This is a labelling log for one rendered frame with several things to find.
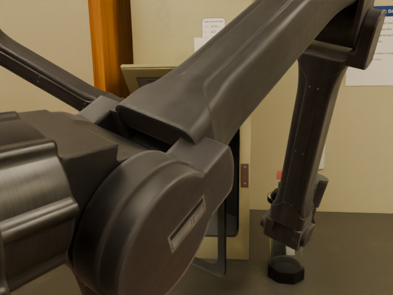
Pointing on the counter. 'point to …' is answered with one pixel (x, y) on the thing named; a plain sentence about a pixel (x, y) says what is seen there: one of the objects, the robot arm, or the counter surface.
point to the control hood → (130, 70)
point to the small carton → (200, 42)
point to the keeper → (244, 175)
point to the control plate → (146, 81)
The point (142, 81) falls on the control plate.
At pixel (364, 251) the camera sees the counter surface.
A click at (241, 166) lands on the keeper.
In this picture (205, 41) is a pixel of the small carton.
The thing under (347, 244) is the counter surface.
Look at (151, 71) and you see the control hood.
